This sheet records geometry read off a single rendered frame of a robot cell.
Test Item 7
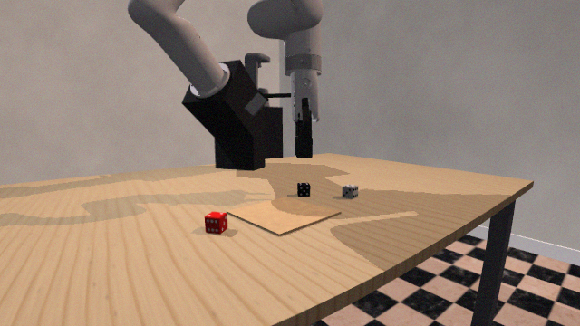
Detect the red die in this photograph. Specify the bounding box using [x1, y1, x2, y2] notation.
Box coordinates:
[205, 212, 227, 235]

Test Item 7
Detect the tan flat mat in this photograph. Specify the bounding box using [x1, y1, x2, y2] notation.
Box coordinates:
[227, 197, 342, 236]

